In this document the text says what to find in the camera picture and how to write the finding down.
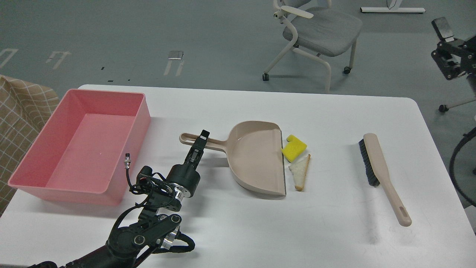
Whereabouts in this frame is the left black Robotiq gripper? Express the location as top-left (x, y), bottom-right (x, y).
top-left (166, 130), bottom-right (210, 197)

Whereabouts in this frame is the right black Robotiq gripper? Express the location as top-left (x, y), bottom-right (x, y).
top-left (431, 17), bottom-right (476, 81)

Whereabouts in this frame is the beige plastic dustpan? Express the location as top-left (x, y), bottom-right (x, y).
top-left (179, 121), bottom-right (287, 198)

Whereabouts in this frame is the yellow green sponge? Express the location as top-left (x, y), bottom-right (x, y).
top-left (281, 134), bottom-right (307, 163)

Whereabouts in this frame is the white bread slice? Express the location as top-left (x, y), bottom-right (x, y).
top-left (289, 154), bottom-right (311, 192)

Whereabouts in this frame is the beige hand brush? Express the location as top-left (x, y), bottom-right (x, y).
top-left (358, 133), bottom-right (412, 227)

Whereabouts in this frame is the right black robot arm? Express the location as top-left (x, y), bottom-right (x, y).
top-left (431, 17), bottom-right (476, 206)

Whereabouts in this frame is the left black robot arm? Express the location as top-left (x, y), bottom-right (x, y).
top-left (65, 130), bottom-right (209, 268)

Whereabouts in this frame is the pink plastic bin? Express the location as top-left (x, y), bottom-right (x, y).
top-left (7, 89), bottom-right (150, 205)

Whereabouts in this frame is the white desk base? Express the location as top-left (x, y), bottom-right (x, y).
top-left (360, 0), bottom-right (426, 14)

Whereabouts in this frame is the chair leg with caster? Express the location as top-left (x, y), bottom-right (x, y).
top-left (438, 97), bottom-right (476, 113)

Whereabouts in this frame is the floor socket plate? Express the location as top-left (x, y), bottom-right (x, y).
top-left (168, 51), bottom-right (184, 61)

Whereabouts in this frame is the grey office chair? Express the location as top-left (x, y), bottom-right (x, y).
top-left (262, 0), bottom-right (363, 93)

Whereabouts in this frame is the brown checkered cloth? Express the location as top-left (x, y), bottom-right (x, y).
top-left (0, 75), bottom-right (60, 214)

